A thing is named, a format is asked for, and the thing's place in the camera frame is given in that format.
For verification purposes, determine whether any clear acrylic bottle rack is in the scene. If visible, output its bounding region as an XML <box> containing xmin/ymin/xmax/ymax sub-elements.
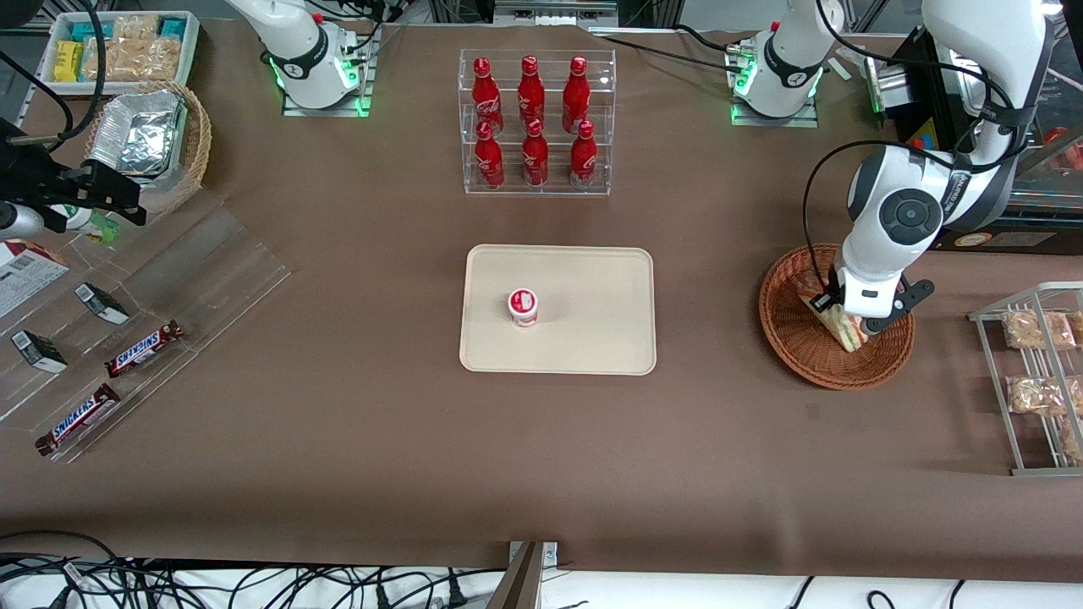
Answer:
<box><xmin>459</xmin><ymin>48</ymin><xmax>617</xmax><ymax>197</ymax></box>

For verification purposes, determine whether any red Coca-Cola can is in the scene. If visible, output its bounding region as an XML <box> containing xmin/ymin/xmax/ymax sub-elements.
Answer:
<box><xmin>474</xmin><ymin>121</ymin><xmax>507</xmax><ymax>189</ymax></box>

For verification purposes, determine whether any aluminium frame rail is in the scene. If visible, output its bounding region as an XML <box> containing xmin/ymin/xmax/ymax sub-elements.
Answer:
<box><xmin>493</xmin><ymin>0</ymin><xmax>620</xmax><ymax>19</ymax></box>

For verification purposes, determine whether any red cola bottle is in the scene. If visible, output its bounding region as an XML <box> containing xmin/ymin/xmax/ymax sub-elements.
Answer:
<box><xmin>471</xmin><ymin>58</ymin><xmax>505</xmax><ymax>136</ymax></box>
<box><xmin>562</xmin><ymin>57</ymin><xmax>591</xmax><ymax>134</ymax></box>
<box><xmin>517</xmin><ymin>56</ymin><xmax>547</xmax><ymax>129</ymax></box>
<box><xmin>521</xmin><ymin>118</ymin><xmax>550</xmax><ymax>187</ymax></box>
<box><xmin>569</xmin><ymin>120</ymin><xmax>598</xmax><ymax>189</ymax></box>

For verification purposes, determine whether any triangle sandwich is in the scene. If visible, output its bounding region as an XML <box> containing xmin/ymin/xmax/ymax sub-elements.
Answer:
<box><xmin>798</xmin><ymin>292</ymin><xmax>871</xmax><ymax>354</ymax></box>

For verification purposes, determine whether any grey stand post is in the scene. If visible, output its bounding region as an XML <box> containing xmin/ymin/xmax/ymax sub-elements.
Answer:
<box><xmin>487</xmin><ymin>541</ymin><xmax>559</xmax><ymax>609</ymax></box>

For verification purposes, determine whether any white plastic bin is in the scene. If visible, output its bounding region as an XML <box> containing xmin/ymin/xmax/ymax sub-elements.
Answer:
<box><xmin>38</xmin><ymin>11</ymin><xmax>201</xmax><ymax>96</ymax></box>

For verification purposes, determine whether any white plastic wrapper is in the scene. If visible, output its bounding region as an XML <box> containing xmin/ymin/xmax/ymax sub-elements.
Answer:
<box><xmin>832</xmin><ymin>44</ymin><xmax>874</xmax><ymax>81</ymax></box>

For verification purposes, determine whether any beige plastic tray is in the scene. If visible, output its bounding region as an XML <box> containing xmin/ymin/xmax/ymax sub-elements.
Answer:
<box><xmin>459</xmin><ymin>244</ymin><xmax>657</xmax><ymax>376</ymax></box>

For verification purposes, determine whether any silver foil container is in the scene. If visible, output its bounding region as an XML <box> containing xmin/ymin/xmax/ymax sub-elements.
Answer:
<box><xmin>89</xmin><ymin>89</ymin><xmax>187</xmax><ymax>178</ymax></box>

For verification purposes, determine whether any green white plastic bottle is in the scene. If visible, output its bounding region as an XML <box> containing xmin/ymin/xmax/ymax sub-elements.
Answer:
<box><xmin>49</xmin><ymin>205</ymin><xmax>121</xmax><ymax>244</ymax></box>

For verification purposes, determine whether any red white carton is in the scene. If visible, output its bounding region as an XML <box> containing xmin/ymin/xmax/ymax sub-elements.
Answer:
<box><xmin>0</xmin><ymin>239</ymin><xmax>70</xmax><ymax>320</ymax></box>

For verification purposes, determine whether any clear acrylic stepped shelf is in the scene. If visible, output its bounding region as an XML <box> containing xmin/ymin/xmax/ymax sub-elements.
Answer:
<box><xmin>0</xmin><ymin>186</ymin><xmax>294</xmax><ymax>464</ymax></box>

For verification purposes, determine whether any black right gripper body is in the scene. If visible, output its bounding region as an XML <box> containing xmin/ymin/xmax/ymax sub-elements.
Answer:
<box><xmin>0</xmin><ymin>161</ymin><xmax>85</xmax><ymax>233</ymax></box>

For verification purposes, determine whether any small black box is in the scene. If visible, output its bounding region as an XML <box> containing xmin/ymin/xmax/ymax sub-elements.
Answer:
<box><xmin>74</xmin><ymin>283</ymin><xmax>130</xmax><ymax>326</ymax></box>
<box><xmin>10</xmin><ymin>330</ymin><xmax>69</xmax><ymax>374</ymax></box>

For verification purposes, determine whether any grey wire rack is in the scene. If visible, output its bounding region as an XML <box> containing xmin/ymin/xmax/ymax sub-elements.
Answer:
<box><xmin>969</xmin><ymin>282</ymin><xmax>1083</xmax><ymax>477</ymax></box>

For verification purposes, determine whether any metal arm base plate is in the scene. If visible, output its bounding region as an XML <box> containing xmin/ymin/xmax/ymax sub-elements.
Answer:
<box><xmin>729</xmin><ymin>34</ymin><xmax>820</xmax><ymax>129</ymax></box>
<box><xmin>282</xmin><ymin>25</ymin><xmax>374</xmax><ymax>118</ymax></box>

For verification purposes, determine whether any clear cracker bag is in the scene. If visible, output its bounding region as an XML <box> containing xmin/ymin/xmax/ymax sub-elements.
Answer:
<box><xmin>114</xmin><ymin>15</ymin><xmax>162</xmax><ymax>43</ymax></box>
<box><xmin>85</xmin><ymin>38</ymin><xmax>183</xmax><ymax>83</ymax></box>

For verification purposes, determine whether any Snickers chocolate bar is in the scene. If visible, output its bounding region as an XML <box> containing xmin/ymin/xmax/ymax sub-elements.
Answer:
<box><xmin>35</xmin><ymin>383</ymin><xmax>121</xmax><ymax>457</ymax></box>
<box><xmin>104</xmin><ymin>320</ymin><xmax>185</xmax><ymax>378</ymax></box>

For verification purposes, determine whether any black countertop appliance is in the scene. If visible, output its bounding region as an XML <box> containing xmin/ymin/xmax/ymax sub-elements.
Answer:
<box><xmin>880</xmin><ymin>34</ymin><xmax>1083</xmax><ymax>252</ymax></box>

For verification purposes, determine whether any brown table cover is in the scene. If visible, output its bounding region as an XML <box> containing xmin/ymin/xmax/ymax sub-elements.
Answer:
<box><xmin>0</xmin><ymin>17</ymin><xmax>1083</xmax><ymax>584</ymax></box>

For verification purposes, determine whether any brown wicker basket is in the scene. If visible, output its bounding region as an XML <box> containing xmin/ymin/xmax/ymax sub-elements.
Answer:
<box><xmin>759</xmin><ymin>244</ymin><xmax>915</xmax><ymax>391</ymax></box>

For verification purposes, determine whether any black base cable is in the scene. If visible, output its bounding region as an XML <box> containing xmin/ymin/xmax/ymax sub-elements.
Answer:
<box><xmin>592</xmin><ymin>24</ymin><xmax>747</xmax><ymax>62</ymax></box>

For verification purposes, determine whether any light wicker basket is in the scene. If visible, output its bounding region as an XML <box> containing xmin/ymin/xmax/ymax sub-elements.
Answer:
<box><xmin>83</xmin><ymin>80</ymin><xmax>212</xmax><ymax>217</ymax></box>

